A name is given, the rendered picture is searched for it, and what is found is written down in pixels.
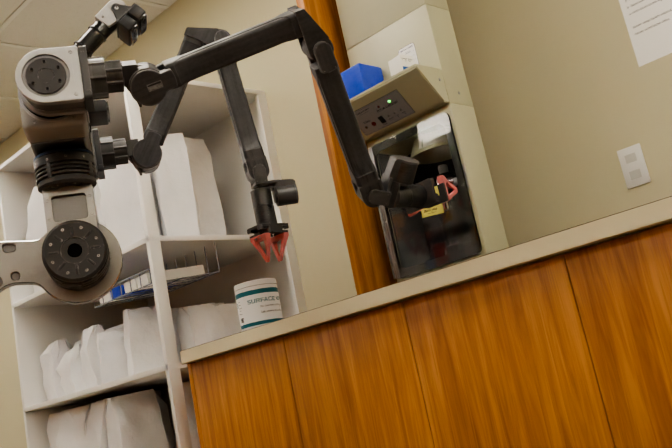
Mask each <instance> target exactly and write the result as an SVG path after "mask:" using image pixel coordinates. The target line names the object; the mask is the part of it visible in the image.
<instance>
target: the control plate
mask: <svg viewBox="0 0 672 448"><path fill-rule="evenodd" d="M388 100H391V103H388ZM377 105H379V106H380V108H377ZM400 108H402V109H403V110H402V111H400ZM394 111H396V112H397V113H396V114H394V113H393V112H394ZM354 113H355V116H356V119H357V121H358V124H359V127H360V129H361V131H362V132H363V133H364V134H365V135H366V136H368V135H370V134H372V133H374V132H376V131H378V130H380V129H382V128H384V127H386V126H388V125H390V124H392V123H395V122H397V121H399V120H401V119H403V118H405V117H407V116H409V115H411V114H413V113H415V111H414V110H413V109H412V107H411V106H410V105H409V104H408V103H407V101H406V100H405V99H404V98H403V96H402V95H401V94H400V93H399V92H398V90H397V89H396V90H394V91H392V92H390V93H388V94H386V95H385V96H383V97H381V98H379V99H377V100H375V101H373V102H371V103H369V104H367V105H366V106H364V107H362V108H360V109H358V110H356V111H354ZM388 114H389V115H390V117H388V116H387V115H388ZM380 116H382V117H383V118H384V119H385V120H386V122H385V123H383V124H382V123H381V121H380V120H379V119H378V117H380ZM372 122H375V123H376V126H373V125H372V124H371V123H372ZM365 126H368V129H366V128H365Z"/></svg>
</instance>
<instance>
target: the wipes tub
mask: <svg viewBox="0 0 672 448"><path fill-rule="evenodd" d="M234 291H235V297H236V303H237V308H238V314H239V319H240V325H241V330H242V331H245V330H249V329H252V328H255V327H258V326H261V325H264V324H268V323H271V322H274V321H277V320H280V319H283V315H282V310H281V304H280V299H279V293H278V288H277V283H276V279H274V278H264V279H257V280H252V281H247V282H243V283H240V284H238V285H236V286H234Z"/></svg>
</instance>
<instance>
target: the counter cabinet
mask: <svg viewBox="0 0 672 448"><path fill-rule="evenodd" d="M187 366H188V372H189V379H190V385H191V391H192V398H193V404H194V410H195V417H196V423H197V429H198V436H199V442H200V448H672V222H669V223H666V224H662V225H659V226H655V227H652V228H649V229H645V230H642V231H639V232H635V233H632V234H628V235H625V236H622V237H618V238H615V239H611V240H608V241H605V242H601V243H598V244H594V245H591V246H588V247H584V248H581V249H577V250H574V251H571V252H567V253H564V254H560V255H557V256H554V257H550V258H547V259H543V260H540V261H537V262H533V263H530V264H526V265H523V266H520V267H516V268H513V269H509V270H506V271H503V272H499V273H496V274H492V275H489V276H486V277H482V278H479V279H475V280H472V281H469V282H465V283H462V284H458V285H455V286H452V287H448V288H445V289H441V290H438V291H435V292H431V293H428V294H424V295H421V296H418V297H414V298H411V299H407V300H404V301H401V302H397V303H394V304H391V305H387V306H384V307H380V308H377V309H374V310H370V311H367V312H363V313H360V314H357V315H353V316H350V317H346V318H343V319H340V320H336V321H333V322H329V323H326V324H323V325H319V326H316V327H312V328H309V329H306V330H302V331H299V332H295V333H292V334H289V335H285V336H282V337H278V338H275V339H272V340H268V341H265V342H261V343H258V344H255V345H251V346H248V347H244V348H241V349H238V350H234V351H231V352H227V353H224V354H221V355H217V356H214V357H210V358H207V359H204V360H200V361H197V362H192V363H188V364H187Z"/></svg>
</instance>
